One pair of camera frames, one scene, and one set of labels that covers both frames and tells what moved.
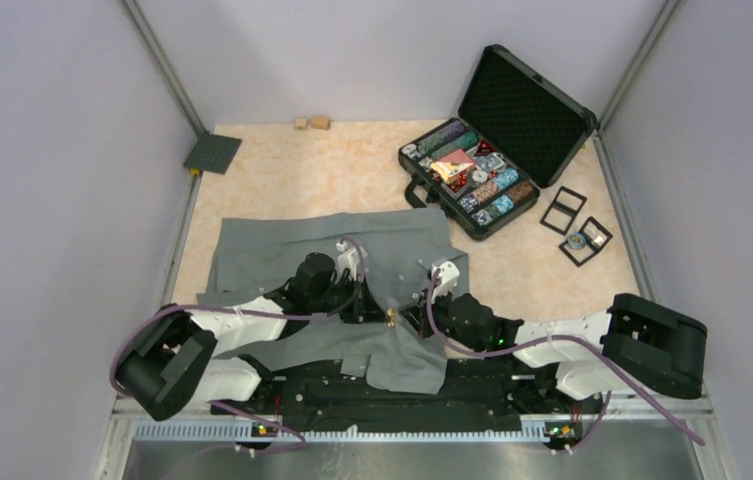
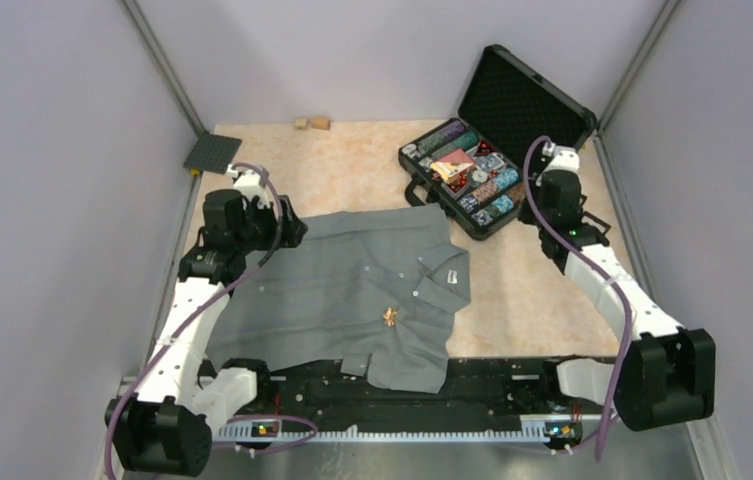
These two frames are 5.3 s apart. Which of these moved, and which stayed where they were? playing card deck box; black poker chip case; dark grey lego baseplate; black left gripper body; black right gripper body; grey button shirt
Moved: black right gripper body; black left gripper body
Stayed: playing card deck box; grey button shirt; dark grey lego baseplate; black poker chip case
